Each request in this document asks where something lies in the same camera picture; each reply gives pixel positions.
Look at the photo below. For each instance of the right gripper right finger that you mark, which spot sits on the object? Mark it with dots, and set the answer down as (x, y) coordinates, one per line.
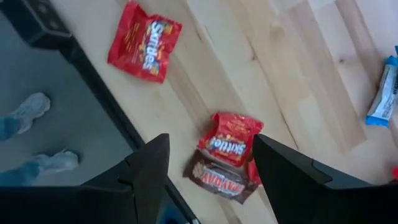
(295, 193)

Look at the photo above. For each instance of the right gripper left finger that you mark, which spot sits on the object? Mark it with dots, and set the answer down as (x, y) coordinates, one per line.
(140, 186)

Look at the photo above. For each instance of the blue white candy bar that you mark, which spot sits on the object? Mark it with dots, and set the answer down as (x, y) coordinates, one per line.
(384, 93)

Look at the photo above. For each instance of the red Skittles pack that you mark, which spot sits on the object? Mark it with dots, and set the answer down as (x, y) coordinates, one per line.
(143, 43)
(231, 137)
(253, 172)

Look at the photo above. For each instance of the brown PayDay bar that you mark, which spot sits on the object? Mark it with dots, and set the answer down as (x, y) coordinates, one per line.
(217, 180)

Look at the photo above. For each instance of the black aluminium table frame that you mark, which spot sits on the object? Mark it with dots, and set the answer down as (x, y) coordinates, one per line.
(34, 21)

